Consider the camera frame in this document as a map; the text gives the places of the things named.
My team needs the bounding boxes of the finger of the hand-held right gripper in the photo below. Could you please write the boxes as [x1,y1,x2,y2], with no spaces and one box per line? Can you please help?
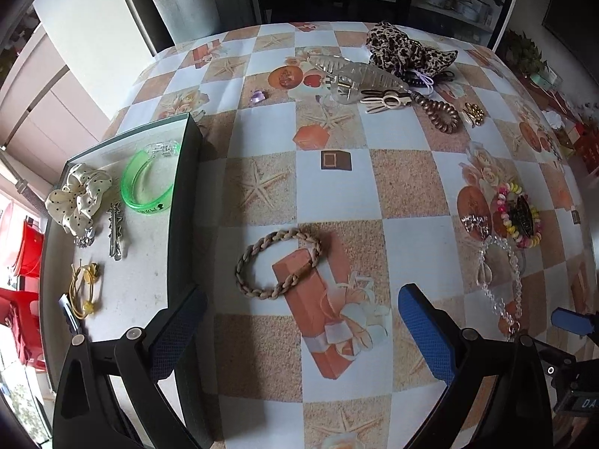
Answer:
[551,307,599,338]

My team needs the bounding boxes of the red plastic stool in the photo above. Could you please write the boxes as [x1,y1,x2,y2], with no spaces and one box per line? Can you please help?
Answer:
[0,287,46,371]

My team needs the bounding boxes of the green potted plant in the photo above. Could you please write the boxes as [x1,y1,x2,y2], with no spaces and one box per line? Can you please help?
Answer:
[504,29,547,74]

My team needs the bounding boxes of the brown spiral hair tie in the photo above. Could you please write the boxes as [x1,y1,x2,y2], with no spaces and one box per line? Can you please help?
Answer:
[411,92,462,134]

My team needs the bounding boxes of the yellow hair tie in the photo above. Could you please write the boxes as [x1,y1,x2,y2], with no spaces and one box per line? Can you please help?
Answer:
[69,263,101,322]

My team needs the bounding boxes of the brown braided hair tie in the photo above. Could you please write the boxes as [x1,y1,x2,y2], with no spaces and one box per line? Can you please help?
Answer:
[235,226,325,301]

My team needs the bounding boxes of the green translucent bangle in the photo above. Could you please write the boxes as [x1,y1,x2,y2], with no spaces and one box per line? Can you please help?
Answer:
[120,141,183,216]

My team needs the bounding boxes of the pale green small box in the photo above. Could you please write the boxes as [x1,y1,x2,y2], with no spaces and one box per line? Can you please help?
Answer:
[530,69,563,88]

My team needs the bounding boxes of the small black hair clip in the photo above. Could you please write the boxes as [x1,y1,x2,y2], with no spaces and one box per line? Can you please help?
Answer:
[507,195,535,240]

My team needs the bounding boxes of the silver rhinestone clip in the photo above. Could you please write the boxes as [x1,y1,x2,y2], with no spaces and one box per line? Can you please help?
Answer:
[460,214,490,235]

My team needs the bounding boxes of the checkered printed tablecloth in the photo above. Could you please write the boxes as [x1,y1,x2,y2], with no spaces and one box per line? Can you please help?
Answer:
[105,21,599,449]

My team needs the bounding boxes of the black scalloped hair clip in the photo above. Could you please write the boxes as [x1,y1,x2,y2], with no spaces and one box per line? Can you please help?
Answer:
[58,293,81,337]

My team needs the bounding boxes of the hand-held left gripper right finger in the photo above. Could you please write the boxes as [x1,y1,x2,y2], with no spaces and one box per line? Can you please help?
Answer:
[398,283,554,449]

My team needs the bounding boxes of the cream polka dot scrunchie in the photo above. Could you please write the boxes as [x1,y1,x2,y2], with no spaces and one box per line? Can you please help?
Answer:
[45,163,113,235]

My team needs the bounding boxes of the beige small hair clip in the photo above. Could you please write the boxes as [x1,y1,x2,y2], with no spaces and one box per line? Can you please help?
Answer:
[360,88,413,114]

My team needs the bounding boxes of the leopard print scrunchie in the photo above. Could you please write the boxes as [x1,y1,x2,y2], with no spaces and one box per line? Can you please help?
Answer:
[365,21,458,79]

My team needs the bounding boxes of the red gift boxes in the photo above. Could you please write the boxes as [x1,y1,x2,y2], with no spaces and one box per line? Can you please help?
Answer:
[568,120,599,170]

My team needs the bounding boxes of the clear crystal bead bracelet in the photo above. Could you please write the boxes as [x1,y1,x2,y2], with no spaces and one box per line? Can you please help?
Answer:
[475,236,525,338]

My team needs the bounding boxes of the red bucket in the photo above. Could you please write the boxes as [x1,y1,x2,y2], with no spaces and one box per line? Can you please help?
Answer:
[8,219,46,278]

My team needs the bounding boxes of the white tray with dark rim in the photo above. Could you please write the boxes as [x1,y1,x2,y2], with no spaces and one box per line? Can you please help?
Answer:
[39,113,216,449]

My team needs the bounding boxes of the clear hair claw clip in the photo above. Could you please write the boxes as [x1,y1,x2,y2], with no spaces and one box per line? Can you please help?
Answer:
[306,54,411,106]

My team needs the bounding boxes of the grey curtain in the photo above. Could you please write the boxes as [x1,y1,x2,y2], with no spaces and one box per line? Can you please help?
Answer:
[111,0,226,53]

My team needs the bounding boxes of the glass door cabinet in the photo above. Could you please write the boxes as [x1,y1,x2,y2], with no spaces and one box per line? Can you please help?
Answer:
[244,0,526,48]

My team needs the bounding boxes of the gold small hair clip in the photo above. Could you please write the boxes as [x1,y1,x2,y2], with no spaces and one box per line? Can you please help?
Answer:
[461,101,488,127]

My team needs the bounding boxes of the colourful bead bracelet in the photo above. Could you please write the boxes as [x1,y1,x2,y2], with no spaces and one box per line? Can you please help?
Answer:
[490,181,544,249]

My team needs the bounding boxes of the silver hair clip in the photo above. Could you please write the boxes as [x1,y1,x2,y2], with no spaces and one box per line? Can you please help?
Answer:
[107,201,128,260]

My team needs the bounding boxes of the black elastic hair ties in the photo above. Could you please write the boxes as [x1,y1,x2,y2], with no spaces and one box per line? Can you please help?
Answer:
[399,67,456,91]

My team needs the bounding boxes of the row of jars and boxes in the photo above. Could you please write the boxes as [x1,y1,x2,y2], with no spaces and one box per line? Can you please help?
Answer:
[420,0,498,25]

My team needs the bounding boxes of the dark wall board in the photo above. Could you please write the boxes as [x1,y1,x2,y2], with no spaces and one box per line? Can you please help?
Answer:
[542,0,599,53]

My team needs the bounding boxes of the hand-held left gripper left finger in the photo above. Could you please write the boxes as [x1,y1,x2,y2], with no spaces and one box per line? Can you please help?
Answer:
[52,285,209,449]

